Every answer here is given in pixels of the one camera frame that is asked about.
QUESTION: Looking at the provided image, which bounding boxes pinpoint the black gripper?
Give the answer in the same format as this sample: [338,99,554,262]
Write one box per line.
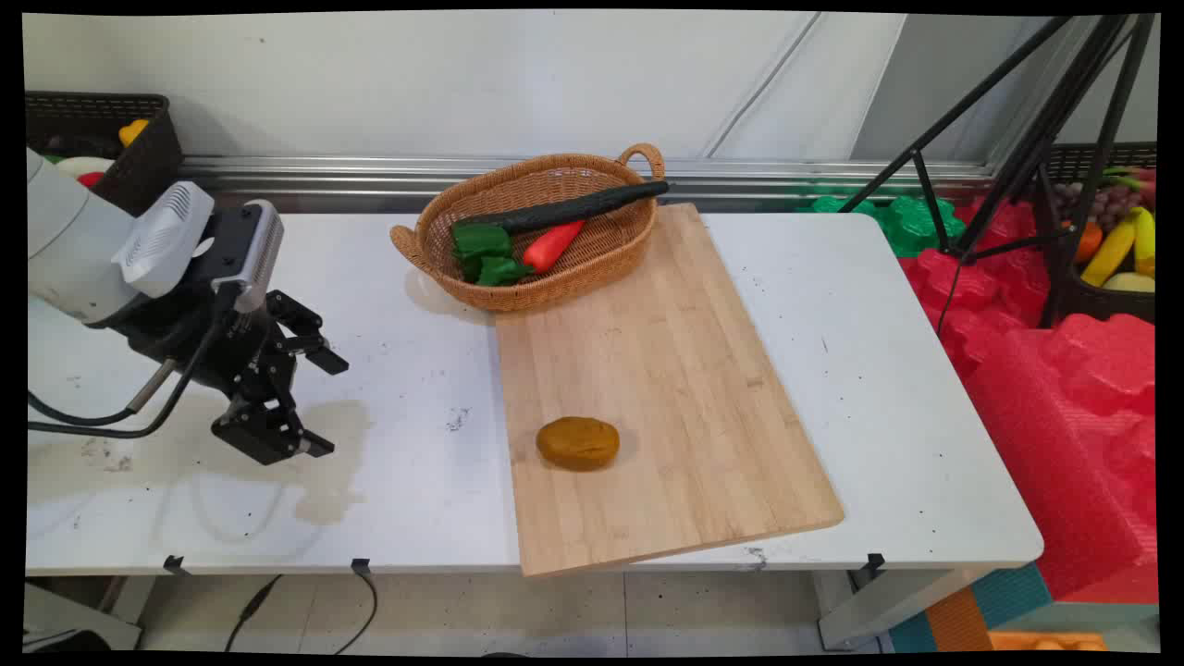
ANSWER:
[111,277,350,466]

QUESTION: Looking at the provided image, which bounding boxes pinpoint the brown toy potato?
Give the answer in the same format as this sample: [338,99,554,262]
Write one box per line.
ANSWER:
[536,416,622,473]

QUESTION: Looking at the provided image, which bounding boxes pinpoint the green toy pepper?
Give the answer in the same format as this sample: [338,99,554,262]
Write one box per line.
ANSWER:
[451,222,514,263]
[461,254,536,287]

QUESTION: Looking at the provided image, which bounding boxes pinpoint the black basket with vegetables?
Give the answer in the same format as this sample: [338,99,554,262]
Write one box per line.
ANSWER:
[26,92,183,219]

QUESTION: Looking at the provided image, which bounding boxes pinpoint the red toy pepper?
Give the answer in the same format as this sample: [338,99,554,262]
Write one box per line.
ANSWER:
[522,219,586,275]

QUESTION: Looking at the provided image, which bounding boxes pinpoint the dark green toy cucumber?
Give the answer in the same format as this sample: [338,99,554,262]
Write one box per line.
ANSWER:
[453,180,671,234]

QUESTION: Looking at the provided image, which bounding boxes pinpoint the wooden cutting board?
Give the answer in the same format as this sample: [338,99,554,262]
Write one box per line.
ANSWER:
[493,203,845,579]

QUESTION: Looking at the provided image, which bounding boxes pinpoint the white table leg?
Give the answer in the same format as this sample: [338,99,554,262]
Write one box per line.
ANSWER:
[814,566,993,651]

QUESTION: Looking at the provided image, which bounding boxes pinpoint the green foam mat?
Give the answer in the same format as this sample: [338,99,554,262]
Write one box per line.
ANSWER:
[797,190,968,259]

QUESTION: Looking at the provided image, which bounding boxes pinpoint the small red foam mat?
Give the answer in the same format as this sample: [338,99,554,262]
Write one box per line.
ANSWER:
[899,197,1053,376]

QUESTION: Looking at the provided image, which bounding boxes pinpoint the blue and orange mat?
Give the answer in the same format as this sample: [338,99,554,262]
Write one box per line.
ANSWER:
[888,561,1055,654]

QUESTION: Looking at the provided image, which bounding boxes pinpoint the large red foam mat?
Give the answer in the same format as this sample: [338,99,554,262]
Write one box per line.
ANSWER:
[962,313,1159,604]

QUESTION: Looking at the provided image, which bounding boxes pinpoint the orange foam piece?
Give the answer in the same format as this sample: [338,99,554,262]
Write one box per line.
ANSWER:
[988,631,1109,652]

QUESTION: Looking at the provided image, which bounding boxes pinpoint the black basket with fruit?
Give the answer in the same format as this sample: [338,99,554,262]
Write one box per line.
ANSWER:
[1036,142,1157,325]

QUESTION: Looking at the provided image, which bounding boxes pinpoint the yellow toy banana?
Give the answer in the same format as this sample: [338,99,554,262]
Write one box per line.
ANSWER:
[1133,205,1157,278]
[1080,208,1141,288]

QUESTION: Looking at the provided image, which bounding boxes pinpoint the purple toy grapes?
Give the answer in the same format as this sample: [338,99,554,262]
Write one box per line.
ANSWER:
[1054,182,1144,232]

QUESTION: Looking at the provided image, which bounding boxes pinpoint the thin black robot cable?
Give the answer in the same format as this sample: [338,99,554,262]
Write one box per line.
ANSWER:
[26,282,240,440]

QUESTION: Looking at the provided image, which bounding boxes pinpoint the black cable with grey connector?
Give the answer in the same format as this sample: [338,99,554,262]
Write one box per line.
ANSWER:
[26,359,179,428]

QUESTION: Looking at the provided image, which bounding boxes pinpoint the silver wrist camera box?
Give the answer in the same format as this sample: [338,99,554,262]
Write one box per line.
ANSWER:
[190,199,285,314]

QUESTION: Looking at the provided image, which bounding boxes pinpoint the aluminium wall rail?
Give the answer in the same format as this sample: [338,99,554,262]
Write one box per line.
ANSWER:
[178,154,998,202]

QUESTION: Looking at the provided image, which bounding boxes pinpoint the black cable with plug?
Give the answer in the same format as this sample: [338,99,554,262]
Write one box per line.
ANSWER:
[225,574,284,653]

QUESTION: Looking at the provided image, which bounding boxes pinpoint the black hanging cable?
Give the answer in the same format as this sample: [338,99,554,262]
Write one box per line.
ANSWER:
[333,564,379,655]

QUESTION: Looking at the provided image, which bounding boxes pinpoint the wicker basket with handles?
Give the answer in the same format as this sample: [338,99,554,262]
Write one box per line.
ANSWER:
[389,143,667,313]

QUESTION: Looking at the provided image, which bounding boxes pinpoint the black camera tripod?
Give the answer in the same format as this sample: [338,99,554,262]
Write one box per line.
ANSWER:
[837,14,1157,330]

